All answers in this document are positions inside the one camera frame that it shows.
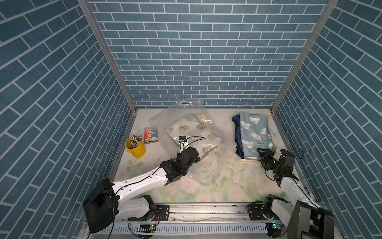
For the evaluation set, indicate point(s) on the light blue bear blanket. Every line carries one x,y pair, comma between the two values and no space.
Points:
254,132

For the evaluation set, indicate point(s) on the aluminium corner post right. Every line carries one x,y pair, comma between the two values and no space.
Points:
317,29

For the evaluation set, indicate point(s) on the yellow pen cup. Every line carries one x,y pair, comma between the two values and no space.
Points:
137,152

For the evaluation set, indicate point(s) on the clear plastic vacuum bag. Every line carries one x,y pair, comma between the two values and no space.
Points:
209,169

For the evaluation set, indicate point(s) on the highlighter pen pack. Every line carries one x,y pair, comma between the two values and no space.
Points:
150,135

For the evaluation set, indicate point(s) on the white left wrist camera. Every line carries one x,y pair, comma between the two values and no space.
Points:
182,141

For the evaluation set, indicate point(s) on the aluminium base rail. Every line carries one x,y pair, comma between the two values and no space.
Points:
196,219

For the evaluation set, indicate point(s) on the pencils bundle in cup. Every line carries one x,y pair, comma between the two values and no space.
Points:
134,141

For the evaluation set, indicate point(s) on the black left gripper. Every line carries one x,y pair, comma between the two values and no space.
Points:
195,160

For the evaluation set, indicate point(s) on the white bear print blanket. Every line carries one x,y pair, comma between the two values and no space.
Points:
199,134

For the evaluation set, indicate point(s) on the aluminium corner post left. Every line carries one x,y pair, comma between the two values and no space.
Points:
91,19

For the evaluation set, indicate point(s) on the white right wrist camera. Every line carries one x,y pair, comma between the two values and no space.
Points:
287,158

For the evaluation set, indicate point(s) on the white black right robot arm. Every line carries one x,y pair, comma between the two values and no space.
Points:
298,217

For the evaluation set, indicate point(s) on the navy blue star blanket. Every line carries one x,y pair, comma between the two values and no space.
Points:
237,136

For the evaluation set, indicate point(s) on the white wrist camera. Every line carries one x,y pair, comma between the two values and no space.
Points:
287,158
182,141

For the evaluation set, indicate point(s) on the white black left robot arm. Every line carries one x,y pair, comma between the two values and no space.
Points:
111,199

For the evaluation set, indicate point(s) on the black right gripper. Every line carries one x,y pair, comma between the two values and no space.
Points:
266,155

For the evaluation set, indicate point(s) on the aluminium corner post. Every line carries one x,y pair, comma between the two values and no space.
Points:
317,29
91,19

